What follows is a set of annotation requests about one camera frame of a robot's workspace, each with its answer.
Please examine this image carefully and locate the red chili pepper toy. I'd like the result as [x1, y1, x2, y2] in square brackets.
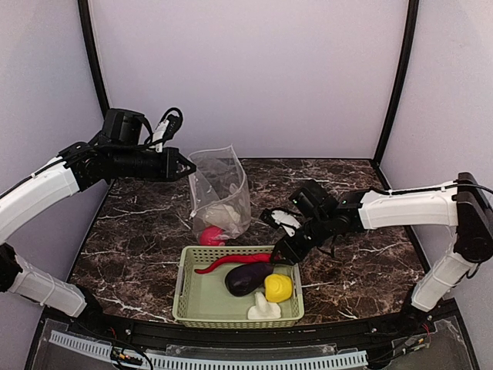
[194, 253, 271, 274]

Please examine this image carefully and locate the yellow bell pepper toy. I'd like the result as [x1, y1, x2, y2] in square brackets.
[264, 274, 293, 303]

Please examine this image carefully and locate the purple eggplant toy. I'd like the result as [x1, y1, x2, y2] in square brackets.
[224, 262, 274, 297]

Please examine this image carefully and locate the white mushroom toy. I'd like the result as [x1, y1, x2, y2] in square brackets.
[247, 292, 281, 321]

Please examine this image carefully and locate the clear zip top bag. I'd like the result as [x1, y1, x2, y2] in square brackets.
[189, 146, 252, 241]

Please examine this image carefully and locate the white cauliflower toy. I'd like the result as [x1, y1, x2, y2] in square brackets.
[196, 203, 241, 234]

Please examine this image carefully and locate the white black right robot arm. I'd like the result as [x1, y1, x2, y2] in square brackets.
[261, 173, 492, 312]

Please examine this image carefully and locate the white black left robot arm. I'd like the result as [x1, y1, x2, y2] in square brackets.
[1, 107, 196, 318]

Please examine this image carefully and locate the green plastic basket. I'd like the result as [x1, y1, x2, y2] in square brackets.
[173, 246, 304, 329]

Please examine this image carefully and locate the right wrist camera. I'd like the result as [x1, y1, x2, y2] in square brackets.
[260, 207, 301, 237]

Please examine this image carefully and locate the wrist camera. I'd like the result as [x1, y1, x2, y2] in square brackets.
[260, 207, 301, 237]
[150, 107, 183, 153]

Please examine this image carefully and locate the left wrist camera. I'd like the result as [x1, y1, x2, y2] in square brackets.
[150, 107, 183, 153]

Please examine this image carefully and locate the white cable duct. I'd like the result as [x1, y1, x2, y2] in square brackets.
[49, 331, 368, 369]

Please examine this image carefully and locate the black front rail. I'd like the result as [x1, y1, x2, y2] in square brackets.
[67, 295, 458, 362]

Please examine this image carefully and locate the black left frame post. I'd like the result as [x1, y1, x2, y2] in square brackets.
[77, 0, 110, 116]

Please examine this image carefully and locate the black frame post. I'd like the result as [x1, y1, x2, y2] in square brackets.
[77, 0, 110, 116]
[372, 0, 420, 168]

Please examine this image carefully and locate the black right frame post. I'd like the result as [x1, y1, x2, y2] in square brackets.
[372, 0, 420, 168]

